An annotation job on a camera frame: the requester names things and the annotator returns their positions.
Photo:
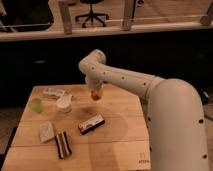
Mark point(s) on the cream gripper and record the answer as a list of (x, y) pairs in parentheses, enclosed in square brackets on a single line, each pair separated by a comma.
[(97, 89)]

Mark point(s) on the red orange apple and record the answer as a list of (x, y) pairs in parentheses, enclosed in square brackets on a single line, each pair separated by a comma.
[(95, 95)]

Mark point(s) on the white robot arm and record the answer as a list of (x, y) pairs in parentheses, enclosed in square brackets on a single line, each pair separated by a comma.
[(175, 116)]

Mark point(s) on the green plastic cup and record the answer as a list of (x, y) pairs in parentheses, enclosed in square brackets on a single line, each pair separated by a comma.
[(36, 105)]

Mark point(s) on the black white red box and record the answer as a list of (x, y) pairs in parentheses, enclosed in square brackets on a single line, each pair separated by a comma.
[(91, 124)]

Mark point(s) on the brown striped chocolate bar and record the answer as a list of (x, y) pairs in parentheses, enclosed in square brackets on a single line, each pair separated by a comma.
[(63, 147)]

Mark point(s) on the black office chair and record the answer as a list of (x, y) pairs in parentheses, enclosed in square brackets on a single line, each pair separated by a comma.
[(91, 15)]

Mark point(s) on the dark low cabinet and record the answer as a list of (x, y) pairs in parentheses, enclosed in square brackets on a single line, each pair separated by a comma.
[(187, 55)]

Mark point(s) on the wooden post middle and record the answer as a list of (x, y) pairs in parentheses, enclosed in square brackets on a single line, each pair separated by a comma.
[(127, 15)]

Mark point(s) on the wooden post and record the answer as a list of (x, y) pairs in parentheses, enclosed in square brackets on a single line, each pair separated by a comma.
[(207, 19), (127, 15), (65, 15)]

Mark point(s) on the wooden post left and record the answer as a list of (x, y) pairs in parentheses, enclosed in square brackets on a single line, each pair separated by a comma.
[(65, 15)]

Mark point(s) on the wooden post right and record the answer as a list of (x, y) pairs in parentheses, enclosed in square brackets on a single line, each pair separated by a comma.
[(207, 19)]

